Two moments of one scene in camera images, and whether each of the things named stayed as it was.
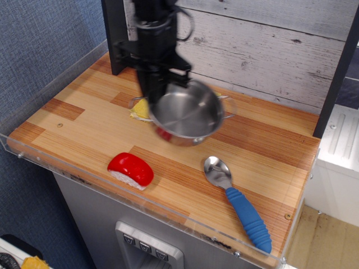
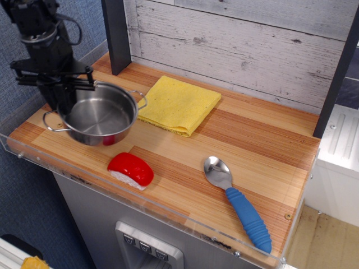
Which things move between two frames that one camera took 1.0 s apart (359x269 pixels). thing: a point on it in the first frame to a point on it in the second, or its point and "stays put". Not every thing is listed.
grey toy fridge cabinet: (115, 236) stays put
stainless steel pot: (185, 113) to (102, 115)
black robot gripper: (153, 56) to (50, 65)
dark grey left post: (116, 24) stays put
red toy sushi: (131, 170) stays put
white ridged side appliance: (333, 190) stays put
